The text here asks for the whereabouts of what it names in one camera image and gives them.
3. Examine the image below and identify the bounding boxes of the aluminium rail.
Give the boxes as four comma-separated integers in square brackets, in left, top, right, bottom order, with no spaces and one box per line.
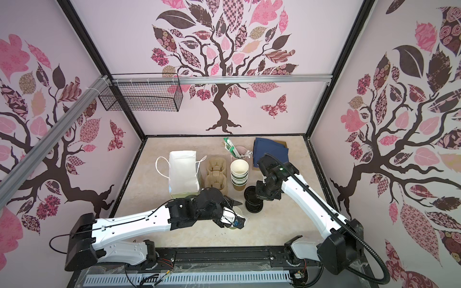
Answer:
[1,75,110,207]
[111,74,333,85]

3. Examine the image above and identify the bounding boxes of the blue napkin stack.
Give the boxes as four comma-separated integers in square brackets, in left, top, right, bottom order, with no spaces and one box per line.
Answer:
[253,137,291,170]

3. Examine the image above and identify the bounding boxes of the green wrapped stirrers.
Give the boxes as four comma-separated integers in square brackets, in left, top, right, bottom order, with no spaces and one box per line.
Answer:
[223,138,235,157]

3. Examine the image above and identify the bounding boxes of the white slotted cable duct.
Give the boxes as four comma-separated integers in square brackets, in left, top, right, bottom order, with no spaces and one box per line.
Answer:
[82,271,291,288]

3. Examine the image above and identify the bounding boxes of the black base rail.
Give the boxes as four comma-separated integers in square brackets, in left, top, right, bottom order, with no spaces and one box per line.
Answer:
[68,246,324,288]

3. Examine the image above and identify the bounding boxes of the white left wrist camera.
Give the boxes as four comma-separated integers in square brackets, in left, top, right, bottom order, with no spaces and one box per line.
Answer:
[220,208,246,229]

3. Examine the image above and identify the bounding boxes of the aluminium rail back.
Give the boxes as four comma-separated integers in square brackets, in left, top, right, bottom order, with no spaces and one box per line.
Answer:
[111,74,333,85]

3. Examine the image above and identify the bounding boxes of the stacked paper cups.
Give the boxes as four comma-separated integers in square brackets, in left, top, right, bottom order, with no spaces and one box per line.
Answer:
[230,159,250,191]

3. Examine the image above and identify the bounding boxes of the brown cardboard napkin box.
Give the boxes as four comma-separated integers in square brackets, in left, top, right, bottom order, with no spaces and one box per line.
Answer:
[251,140,291,173]

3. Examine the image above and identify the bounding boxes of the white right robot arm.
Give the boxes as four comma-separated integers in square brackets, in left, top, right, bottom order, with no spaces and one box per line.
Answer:
[256,154,364,275]

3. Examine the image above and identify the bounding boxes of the black cup lid stack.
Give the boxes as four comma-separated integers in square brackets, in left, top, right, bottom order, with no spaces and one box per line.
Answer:
[244,186,264,214]

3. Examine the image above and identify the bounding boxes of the white green paper cup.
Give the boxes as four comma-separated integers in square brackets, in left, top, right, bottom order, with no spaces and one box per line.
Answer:
[230,206,247,229]

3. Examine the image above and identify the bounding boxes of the black corrugated cable hose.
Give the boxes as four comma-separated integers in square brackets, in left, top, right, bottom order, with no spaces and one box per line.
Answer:
[266,154,391,285]

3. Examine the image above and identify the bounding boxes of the pink bucket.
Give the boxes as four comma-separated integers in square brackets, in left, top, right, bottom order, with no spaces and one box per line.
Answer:
[230,145,253,162]

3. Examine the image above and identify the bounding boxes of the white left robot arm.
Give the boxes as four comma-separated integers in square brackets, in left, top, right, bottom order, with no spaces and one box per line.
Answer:
[64,188,246,272]

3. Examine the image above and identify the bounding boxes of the black wire basket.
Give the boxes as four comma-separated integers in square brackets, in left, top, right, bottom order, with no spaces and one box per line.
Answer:
[98,72,183,112]

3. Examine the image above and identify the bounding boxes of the aluminium rail left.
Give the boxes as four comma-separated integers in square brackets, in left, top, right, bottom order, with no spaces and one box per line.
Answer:
[1,75,110,207]

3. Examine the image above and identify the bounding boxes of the white paper takeout bag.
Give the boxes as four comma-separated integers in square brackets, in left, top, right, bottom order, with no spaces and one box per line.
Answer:
[155,151,207,199]

